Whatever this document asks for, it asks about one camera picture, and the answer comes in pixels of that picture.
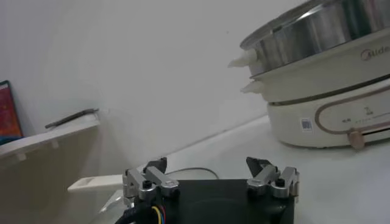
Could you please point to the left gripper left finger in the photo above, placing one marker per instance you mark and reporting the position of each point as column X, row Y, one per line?
column 155, row 179

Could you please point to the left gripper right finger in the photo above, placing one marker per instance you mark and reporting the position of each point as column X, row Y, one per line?
column 268, row 176

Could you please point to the stainless steel steamer basket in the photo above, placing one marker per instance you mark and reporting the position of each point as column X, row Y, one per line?
column 304, row 36

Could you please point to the cream cooker base with knob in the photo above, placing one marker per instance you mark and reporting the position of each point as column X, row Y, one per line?
column 289, row 134

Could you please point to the flat white box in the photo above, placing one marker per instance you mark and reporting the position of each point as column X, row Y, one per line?
column 90, row 119

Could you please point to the flat black box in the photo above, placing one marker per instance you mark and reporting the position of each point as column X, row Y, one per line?
column 73, row 115

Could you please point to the white side desk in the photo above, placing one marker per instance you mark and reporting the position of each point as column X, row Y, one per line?
column 45, row 137

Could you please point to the laptop screen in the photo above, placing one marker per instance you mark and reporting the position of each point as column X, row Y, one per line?
column 7, row 115

